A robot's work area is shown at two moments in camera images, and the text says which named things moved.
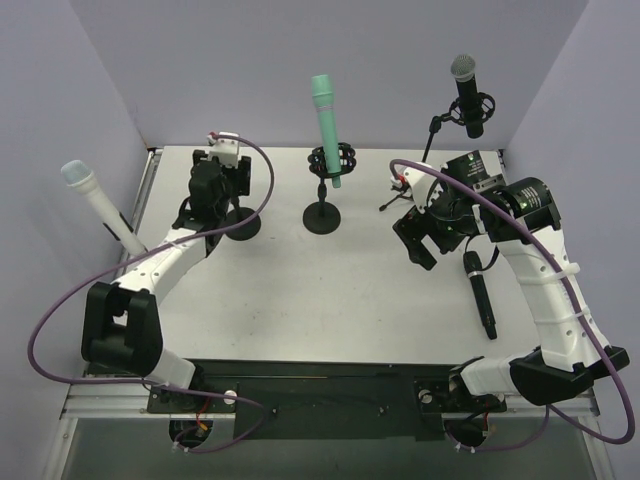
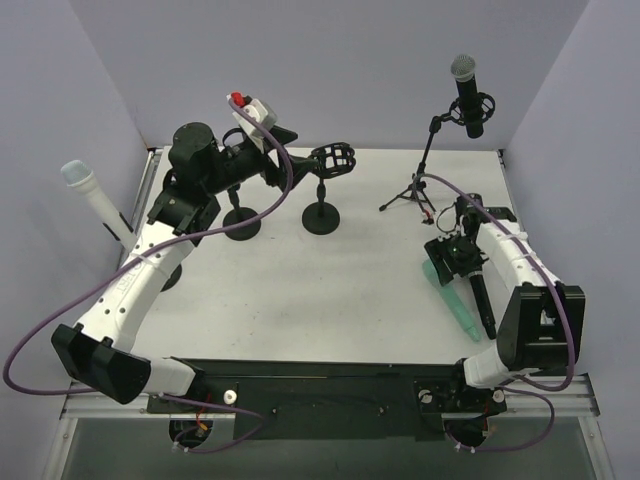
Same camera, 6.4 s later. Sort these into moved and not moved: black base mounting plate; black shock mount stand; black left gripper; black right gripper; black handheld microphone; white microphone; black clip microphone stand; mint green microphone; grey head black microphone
Moved: black left gripper; black right gripper; mint green microphone
Not moved: black clip microphone stand; black shock mount stand; black base mounting plate; white microphone; grey head black microphone; black handheld microphone
